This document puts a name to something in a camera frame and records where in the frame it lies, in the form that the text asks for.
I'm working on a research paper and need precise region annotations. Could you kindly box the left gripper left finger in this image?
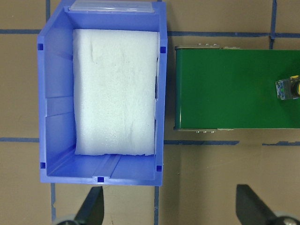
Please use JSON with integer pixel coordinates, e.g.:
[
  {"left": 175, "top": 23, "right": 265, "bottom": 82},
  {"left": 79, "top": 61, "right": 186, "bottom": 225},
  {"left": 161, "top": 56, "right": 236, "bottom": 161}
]
[{"left": 74, "top": 187, "right": 104, "bottom": 225}]

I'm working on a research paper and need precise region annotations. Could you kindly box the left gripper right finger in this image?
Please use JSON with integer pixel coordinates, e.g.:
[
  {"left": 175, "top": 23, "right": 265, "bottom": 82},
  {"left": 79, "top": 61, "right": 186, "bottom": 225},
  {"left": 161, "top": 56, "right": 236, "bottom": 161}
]
[{"left": 235, "top": 184, "right": 277, "bottom": 225}]

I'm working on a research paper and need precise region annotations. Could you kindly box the yellow push button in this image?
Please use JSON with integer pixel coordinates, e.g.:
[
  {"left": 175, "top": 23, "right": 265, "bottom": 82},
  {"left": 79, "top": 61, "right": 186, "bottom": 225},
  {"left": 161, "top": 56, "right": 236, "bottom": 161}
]
[{"left": 275, "top": 75, "right": 300, "bottom": 100}]

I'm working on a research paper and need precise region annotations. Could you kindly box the left blue storage bin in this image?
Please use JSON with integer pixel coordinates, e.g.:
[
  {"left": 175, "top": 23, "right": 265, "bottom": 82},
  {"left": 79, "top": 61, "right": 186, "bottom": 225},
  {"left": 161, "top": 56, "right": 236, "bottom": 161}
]
[{"left": 37, "top": 0, "right": 167, "bottom": 186}]

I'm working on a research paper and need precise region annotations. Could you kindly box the green conveyor belt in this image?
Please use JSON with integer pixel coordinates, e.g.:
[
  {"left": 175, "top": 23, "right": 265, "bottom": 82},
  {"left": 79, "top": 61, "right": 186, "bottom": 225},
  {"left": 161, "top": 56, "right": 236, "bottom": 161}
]
[{"left": 174, "top": 46, "right": 300, "bottom": 131}]

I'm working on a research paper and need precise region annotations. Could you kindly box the white foam pad left bin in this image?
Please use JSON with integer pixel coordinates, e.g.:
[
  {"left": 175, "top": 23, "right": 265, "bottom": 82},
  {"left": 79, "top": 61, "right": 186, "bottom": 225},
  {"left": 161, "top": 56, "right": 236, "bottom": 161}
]
[{"left": 73, "top": 29, "right": 159, "bottom": 156}]

